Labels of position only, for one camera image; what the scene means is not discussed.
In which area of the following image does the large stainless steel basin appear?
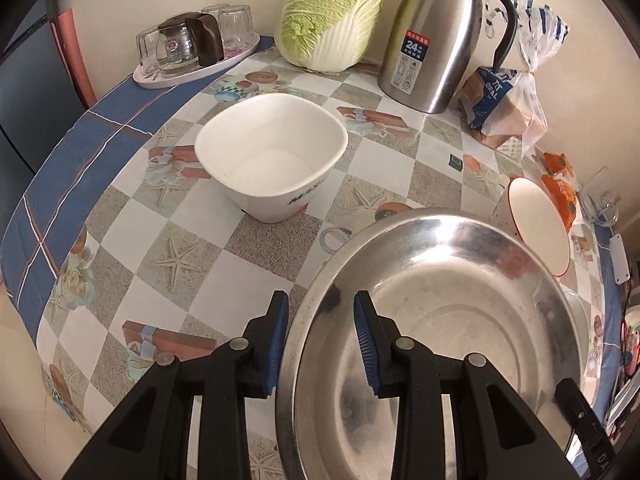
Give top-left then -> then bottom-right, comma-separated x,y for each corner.
276,210 -> 586,479

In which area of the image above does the red rimmed strawberry bowl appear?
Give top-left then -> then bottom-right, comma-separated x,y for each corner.
489,177 -> 570,278

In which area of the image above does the white square bowl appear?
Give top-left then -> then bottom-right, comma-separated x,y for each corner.
194,93 -> 348,223

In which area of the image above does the white power adapter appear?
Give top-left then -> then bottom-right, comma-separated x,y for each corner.
608,234 -> 630,285

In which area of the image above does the checkered patterned tablecloth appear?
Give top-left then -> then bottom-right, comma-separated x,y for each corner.
1,38 -> 544,430

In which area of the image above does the orange snack packet front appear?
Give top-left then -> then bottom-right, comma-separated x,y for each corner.
541,174 -> 578,232

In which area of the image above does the orange snack packet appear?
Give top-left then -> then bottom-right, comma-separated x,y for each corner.
544,152 -> 575,178
541,174 -> 578,232

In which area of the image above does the clear glass mug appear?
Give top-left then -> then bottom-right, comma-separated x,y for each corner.
578,166 -> 620,228

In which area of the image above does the orange snack packet rear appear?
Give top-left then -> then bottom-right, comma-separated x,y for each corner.
544,152 -> 575,178

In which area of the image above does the bagged sliced bread loaf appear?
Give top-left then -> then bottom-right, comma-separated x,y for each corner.
454,0 -> 570,159

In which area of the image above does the white oval tray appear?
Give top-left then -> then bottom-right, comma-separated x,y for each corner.
132,32 -> 260,90

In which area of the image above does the upturned drinking glass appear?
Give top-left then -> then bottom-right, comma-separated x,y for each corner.
201,3 -> 230,18
136,26 -> 160,77
218,4 -> 254,48

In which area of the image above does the stainless steel thermos jug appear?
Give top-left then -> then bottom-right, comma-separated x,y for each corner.
378,0 -> 518,114

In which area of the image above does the napa cabbage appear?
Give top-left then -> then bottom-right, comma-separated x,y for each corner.
274,0 -> 384,74

